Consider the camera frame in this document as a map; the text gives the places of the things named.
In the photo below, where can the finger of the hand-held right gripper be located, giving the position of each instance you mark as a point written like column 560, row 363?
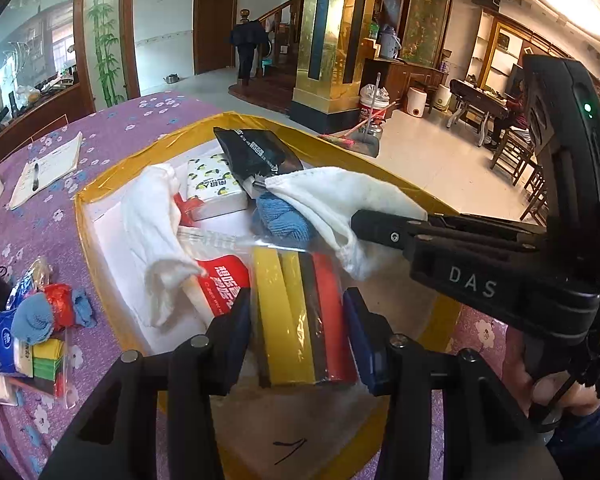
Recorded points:
column 480, row 222
column 380, row 230

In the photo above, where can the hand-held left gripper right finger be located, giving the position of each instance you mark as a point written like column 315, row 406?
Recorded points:
column 360, row 340

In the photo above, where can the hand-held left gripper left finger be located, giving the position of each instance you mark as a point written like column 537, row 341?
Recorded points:
column 237, row 345

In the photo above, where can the yellow black red sponge pack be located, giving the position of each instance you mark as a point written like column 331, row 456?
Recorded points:
column 285, row 320

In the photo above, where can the red label plastic packet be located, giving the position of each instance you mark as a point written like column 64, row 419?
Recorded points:
column 225, row 280

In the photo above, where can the blue cloth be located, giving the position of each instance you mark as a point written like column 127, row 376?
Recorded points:
column 280, row 215

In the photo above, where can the black plastic packet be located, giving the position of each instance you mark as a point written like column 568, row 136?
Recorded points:
column 255, row 155

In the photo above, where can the lemon print tissue pack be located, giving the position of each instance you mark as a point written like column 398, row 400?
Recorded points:
column 215, row 185

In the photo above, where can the yellow-edged white box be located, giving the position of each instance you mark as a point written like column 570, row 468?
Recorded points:
column 105, row 230

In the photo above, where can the green yellow sponge pack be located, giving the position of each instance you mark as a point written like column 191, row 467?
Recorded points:
column 45, row 360

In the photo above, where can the blue and red sock pack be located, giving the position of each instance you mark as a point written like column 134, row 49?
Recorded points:
column 35, row 315

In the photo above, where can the blue white tissue pack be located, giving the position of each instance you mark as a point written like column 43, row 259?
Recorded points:
column 0, row 340

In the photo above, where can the person's right hand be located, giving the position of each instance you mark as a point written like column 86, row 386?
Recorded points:
column 517, row 370

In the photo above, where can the wooden chair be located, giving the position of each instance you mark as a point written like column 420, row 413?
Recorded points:
column 512, row 155
column 535, row 195

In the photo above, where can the metal dustpan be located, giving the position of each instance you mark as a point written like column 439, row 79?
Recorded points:
column 369, row 142

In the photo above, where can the red broom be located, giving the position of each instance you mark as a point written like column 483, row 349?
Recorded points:
column 337, row 138

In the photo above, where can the dark game table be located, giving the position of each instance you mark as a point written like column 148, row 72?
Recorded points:
column 475, row 97

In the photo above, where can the white bucket with bags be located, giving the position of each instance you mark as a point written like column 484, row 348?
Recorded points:
column 375, row 102

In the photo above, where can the white green bin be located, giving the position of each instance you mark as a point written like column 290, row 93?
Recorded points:
column 440, row 99

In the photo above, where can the white round bin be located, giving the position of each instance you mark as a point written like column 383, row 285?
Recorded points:
column 416, row 102

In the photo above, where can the wooden side cabinet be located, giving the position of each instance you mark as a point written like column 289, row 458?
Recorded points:
column 405, row 77

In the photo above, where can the wooden staircase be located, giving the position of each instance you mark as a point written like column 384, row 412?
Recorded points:
column 275, row 85

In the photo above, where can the blue thermos jug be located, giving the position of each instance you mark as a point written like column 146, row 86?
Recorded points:
column 389, row 42

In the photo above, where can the golden pillar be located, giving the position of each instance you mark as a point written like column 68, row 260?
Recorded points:
column 325, row 35

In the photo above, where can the oval ceiling light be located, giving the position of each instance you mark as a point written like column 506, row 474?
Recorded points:
column 572, row 2

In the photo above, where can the tall gold green painting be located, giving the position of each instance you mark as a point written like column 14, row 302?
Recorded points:
column 427, row 10

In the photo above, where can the small metal pot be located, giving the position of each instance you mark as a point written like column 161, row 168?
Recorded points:
column 172, row 79

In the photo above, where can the white notebook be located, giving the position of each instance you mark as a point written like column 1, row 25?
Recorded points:
column 55, row 160

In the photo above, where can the brown wooden door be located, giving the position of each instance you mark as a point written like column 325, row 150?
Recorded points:
column 215, row 25

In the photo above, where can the black pen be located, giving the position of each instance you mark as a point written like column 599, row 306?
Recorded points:
column 35, row 175

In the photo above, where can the bamboo print panel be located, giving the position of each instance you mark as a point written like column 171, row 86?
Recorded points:
column 102, row 35

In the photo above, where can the wooden wall shelf unit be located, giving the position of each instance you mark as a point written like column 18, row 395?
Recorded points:
column 500, row 50

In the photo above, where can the large etched wall mirror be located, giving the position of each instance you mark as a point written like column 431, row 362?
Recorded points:
column 30, row 35

